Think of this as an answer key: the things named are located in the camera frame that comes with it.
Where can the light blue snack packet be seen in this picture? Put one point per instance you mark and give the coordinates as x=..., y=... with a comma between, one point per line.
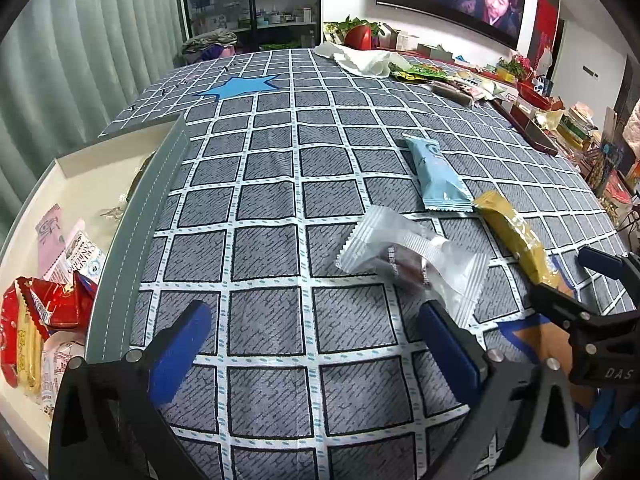
x=437, y=180

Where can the dark bag of nuts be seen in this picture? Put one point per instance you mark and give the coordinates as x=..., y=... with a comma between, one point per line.
x=607, y=160

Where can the red flowering plant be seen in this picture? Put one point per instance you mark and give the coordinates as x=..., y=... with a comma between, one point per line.
x=515, y=65

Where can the glass door cabinet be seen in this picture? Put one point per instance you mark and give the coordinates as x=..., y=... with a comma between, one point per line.
x=280, y=0

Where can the grey tissue box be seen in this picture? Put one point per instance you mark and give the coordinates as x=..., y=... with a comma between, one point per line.
x=434, y=51

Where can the grey storage box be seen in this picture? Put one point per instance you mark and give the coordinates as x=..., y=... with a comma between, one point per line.
x=145, y=200

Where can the red snack packet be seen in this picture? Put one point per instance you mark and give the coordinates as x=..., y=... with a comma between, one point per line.
x=57, y=302
x=12, y=330

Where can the pile of snack packets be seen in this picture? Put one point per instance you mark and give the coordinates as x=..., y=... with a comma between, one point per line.
x=450, y=82

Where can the pile of clothes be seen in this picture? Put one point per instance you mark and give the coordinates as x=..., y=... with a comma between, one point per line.
x=210, y=42

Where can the white printed snack packet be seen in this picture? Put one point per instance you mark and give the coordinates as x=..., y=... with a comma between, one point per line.
x=80, y=260

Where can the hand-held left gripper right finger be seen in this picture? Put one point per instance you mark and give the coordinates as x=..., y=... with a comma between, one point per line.
x=447, y=355

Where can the red round container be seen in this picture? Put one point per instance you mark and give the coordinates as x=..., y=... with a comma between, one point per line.
x=359, y=37

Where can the pink snack packet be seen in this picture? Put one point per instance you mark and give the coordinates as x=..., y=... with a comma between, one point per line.
x=50, y=230

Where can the white red-print snack packet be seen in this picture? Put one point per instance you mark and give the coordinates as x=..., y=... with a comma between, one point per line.
x=57, y=370

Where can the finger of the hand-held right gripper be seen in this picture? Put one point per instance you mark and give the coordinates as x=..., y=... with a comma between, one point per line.
x=555, y=302
x=600, y=260

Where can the white cloth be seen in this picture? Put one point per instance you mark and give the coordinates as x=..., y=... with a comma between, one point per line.
x=365, y=60

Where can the printed cardboard box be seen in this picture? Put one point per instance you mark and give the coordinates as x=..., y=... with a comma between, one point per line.
x=331, y=34

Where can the red wall hanging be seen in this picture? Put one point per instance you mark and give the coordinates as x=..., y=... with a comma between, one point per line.
x=545, y=10

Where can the grey checkered blanket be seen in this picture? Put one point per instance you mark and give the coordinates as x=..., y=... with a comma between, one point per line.
x=280, y=160

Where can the white carton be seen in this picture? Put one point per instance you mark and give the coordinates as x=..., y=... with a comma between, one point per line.
x=410, y=40

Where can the stack of round tins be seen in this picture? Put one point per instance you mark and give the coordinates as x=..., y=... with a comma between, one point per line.
x=575, y=127

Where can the mustard yellow snack packet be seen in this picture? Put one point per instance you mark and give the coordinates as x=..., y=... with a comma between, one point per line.
x=515, y=232

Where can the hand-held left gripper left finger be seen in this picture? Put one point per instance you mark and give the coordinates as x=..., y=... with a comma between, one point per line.
x=180, y=345

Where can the grey curtain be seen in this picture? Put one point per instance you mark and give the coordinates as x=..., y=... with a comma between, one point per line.
x=90, y=50

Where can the green potted plant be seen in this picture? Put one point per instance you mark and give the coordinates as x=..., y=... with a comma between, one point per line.
x=350, y=24

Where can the translucent white snack packet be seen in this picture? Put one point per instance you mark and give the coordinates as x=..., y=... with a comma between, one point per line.
x=390, y=240

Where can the red bowl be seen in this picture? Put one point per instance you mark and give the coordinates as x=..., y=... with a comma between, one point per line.
x=532, y=96

